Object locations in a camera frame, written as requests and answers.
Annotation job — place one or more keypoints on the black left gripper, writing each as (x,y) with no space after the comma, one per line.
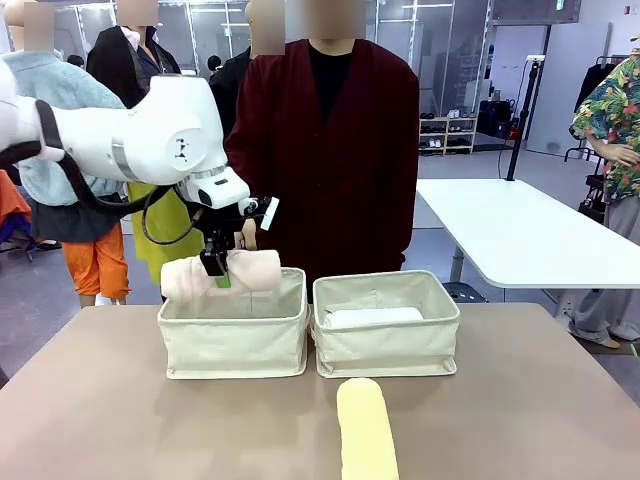
(220,230)

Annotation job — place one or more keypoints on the pale pink towel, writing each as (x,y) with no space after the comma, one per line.
(250,272)

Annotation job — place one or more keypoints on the white towel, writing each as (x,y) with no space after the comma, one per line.
(375,316)

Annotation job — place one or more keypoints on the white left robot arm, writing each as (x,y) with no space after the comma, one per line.
(150,135)

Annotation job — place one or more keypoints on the person's right hand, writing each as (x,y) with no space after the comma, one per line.
(250,236)

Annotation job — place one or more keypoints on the beige fabric basket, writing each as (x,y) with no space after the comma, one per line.
(385,350)
(235,345)

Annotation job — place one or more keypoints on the person in maroon cardigan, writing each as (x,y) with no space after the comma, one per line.
(340,165)

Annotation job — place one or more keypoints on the black-haired person in background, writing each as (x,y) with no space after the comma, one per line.
(215,65)

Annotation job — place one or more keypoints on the yellow rolled towel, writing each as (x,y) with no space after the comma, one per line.
(365,430)

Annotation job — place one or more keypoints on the wooden shoe rack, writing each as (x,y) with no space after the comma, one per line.
(446,135)

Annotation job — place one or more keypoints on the white side table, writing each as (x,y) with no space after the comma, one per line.
(530,230)

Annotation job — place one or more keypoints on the black suitcases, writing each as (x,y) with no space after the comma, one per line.
(495,117)

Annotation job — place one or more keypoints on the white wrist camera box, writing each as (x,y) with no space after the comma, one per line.
(262,212)

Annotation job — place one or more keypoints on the black camera stand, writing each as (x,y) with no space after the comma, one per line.
(520,120)

